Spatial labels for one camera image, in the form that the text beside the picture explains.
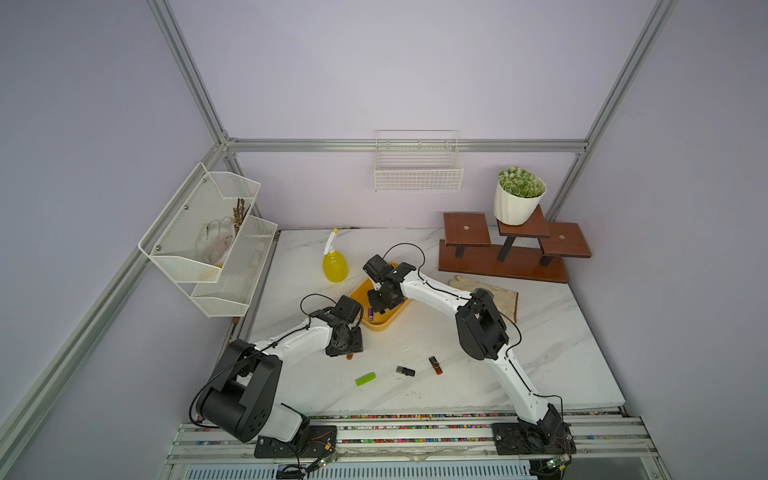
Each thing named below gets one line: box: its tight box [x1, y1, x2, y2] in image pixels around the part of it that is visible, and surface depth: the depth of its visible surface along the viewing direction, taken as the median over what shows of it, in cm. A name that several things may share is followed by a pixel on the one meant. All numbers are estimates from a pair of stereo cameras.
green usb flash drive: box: [355, 372, 377, 387], surface depth 86 cm
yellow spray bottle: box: [322, 228, 348, 283], surface depth 104 cm
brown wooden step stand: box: [438, 204, 592, 284], surface depth 107 cm
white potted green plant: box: [494, 166, 547, 225], surface depth 85 cm
